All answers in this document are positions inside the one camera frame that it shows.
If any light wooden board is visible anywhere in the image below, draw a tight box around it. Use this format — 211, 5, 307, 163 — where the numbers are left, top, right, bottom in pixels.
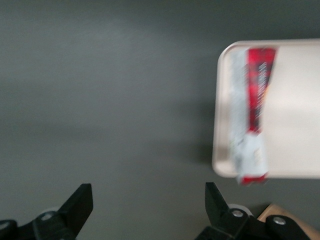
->
257, 203, 320, 240

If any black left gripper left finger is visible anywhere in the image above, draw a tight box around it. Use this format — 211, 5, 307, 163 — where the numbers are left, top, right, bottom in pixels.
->
0, 183, 94, 240

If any cream plastic tray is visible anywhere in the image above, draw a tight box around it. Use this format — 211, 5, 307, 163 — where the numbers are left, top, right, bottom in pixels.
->
211, 38, 320, 180

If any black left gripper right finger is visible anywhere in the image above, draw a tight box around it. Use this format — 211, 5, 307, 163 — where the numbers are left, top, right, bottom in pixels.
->
193, 182, 312, 240

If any red tartan shortbread cookie box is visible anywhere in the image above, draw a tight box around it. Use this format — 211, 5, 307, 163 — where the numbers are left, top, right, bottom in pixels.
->
228, 46, 279, 186

